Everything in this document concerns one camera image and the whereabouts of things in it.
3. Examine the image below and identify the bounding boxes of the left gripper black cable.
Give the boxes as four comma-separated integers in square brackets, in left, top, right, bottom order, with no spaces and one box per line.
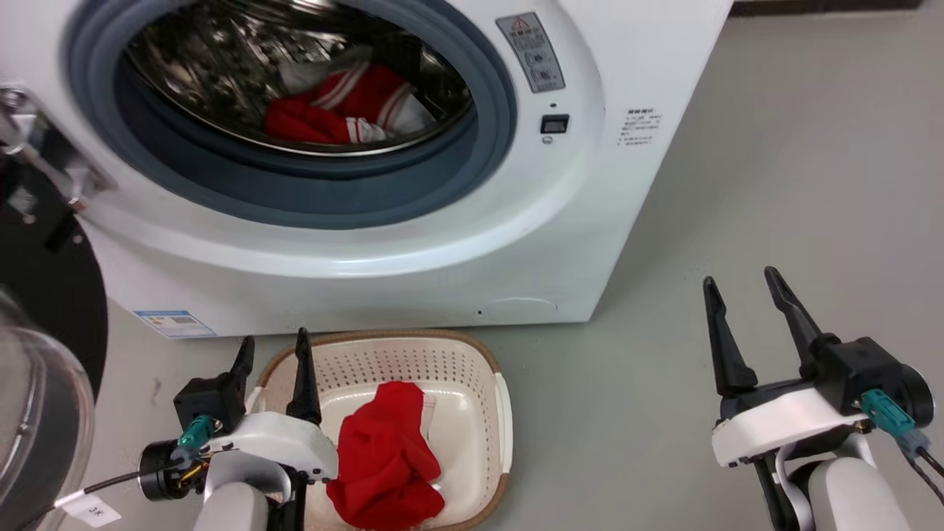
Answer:
[15,469,148,531]

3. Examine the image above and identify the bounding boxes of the white perforated laundry basket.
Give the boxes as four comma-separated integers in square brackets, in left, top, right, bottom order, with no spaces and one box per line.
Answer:
[256,330,513,531]

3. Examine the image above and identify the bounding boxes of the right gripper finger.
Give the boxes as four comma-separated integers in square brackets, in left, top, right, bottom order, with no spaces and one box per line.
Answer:
[703,277,759,398]
[764,266,841,380]

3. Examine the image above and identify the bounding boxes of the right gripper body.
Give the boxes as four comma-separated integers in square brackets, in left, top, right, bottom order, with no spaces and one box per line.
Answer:
[712,336,936,468]

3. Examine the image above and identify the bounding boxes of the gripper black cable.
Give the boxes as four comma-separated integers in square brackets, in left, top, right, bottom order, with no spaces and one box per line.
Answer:
[15,469,148,531]
[901,445,944,507]

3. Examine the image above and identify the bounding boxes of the white front-load washing machine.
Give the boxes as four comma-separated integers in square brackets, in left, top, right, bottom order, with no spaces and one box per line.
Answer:
[0,0,736,339]

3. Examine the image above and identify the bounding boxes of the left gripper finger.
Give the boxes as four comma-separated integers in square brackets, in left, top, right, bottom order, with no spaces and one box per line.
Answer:
[286,327,323,426]
[230,336,256,392]

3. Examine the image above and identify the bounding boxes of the red and white striped garment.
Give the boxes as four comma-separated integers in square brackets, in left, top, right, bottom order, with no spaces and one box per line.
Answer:
[264,46,437,145]

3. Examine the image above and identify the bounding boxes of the red cloth garment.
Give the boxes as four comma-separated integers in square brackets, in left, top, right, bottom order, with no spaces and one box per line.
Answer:
[326,381,446,531]

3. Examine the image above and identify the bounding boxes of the blue energy label sticker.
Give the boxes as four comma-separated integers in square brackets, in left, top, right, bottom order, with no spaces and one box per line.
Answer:
[133,310,218,339]

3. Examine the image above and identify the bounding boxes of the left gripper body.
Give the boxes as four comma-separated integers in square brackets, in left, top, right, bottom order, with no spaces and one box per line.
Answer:
[139,372,339,502]

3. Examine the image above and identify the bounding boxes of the white cable tag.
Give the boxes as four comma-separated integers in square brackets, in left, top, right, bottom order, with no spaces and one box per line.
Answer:
[65,496,122,528]

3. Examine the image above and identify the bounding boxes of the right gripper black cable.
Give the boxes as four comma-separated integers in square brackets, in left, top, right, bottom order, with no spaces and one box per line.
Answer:
[901,445,944,507]

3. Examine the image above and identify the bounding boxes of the grey warning label sticker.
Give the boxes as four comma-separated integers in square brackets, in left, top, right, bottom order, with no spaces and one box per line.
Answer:
[496,12,566,94]

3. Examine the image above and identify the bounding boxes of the washing machine door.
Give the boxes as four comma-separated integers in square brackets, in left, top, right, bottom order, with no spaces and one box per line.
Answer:
[0,87,110,531]

